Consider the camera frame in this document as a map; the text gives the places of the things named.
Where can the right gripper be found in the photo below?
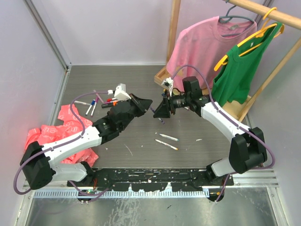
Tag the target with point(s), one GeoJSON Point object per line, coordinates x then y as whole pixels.
{"type": "Point", "coordinates": [162, 111]}

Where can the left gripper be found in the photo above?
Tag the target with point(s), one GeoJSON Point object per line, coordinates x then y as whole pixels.
{"type": "Point", "coordinates": [142, 105]}

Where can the purple marker pen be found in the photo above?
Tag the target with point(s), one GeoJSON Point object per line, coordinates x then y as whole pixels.
{"type": "Point", "coordinates": [151, 108]}

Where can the teal marker pen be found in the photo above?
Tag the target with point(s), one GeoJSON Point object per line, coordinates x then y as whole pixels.
{"type": "Point", "coordinates": [169, 137]}

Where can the yellow marker pen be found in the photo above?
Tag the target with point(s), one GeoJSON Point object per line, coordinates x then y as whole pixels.
{"type": "Point", "coordinates": [166, 144]}

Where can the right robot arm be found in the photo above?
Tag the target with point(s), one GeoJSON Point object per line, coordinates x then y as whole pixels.
{"type": "Point", "coordinates": [247, 149]}

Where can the orange black highlighter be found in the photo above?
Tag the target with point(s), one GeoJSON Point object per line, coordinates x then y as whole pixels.
{"type": "Point", "coordinates": [108, 104]}

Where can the purple cap white marker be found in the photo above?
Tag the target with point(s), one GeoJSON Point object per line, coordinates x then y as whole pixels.
{"type": "Point", "coordinates": [94, 106]}

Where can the blue cap marker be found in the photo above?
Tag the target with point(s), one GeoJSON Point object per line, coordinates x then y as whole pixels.
{"type": "Point", "coordinates": [90, 107]}

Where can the white silver marker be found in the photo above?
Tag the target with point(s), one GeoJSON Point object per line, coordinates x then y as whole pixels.
{"type": "Point", "coordinates": [80, 103]}

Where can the pink t-shirt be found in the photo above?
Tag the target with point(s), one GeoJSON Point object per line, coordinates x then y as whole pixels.
{"type": "Point", "coordinates": [202, 46]}

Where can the red crumpled plastic bag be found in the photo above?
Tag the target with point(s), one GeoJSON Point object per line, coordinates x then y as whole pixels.
{"type": "Point", "coordinates": [71, 125]}

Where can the green tank top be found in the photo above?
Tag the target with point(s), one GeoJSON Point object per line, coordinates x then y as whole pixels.
{"type": "Point", "coordinates": [240, 64]}

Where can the grey hanger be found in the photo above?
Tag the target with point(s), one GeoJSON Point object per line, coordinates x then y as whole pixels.
{"type": "Point", "coordinates": [227, 18]}

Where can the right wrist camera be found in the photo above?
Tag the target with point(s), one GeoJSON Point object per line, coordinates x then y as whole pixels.
{"type": "Point", "coordinates": [168, 84]}

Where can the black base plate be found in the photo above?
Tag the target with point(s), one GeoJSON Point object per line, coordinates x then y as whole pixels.
{"type": "Point", "coordinates": [151, 180]}

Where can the cable duct rail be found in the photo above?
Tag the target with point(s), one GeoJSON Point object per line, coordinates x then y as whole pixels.
{"type": "Point", "coordinates": [71, 193]}

